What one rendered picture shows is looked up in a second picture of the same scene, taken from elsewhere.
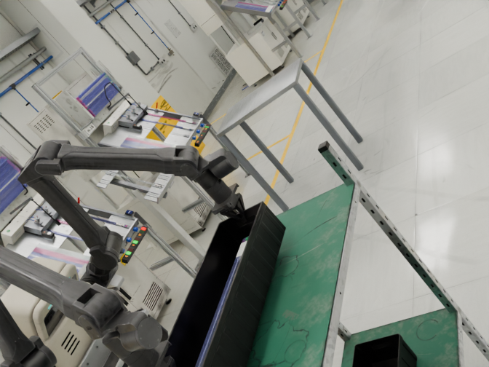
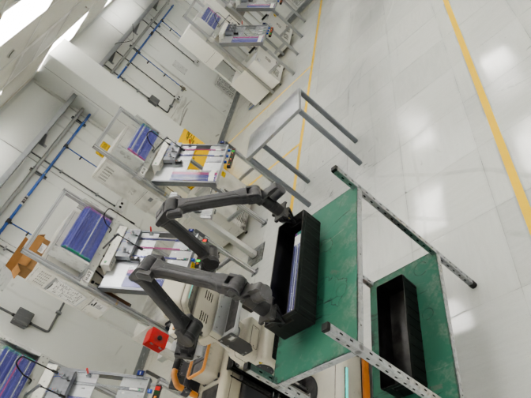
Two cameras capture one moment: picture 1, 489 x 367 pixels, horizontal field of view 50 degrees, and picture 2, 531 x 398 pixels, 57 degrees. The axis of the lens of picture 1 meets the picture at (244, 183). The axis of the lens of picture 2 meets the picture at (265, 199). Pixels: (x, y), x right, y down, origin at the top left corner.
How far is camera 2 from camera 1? 0.78 m
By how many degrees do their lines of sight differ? 2
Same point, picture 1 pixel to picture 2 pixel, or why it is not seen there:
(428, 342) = (421, 276)
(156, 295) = not seen: hidden behind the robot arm
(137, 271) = not seen: hidden behind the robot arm
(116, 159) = (212, 201)
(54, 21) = (87, 85)
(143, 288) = not seen: hidden behind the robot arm
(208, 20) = (211, 57)
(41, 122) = (103, 173)
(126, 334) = (254, 294)
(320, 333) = (353, 277)
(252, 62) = (254, 85)
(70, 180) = (128, 213)
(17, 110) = (73, 164)
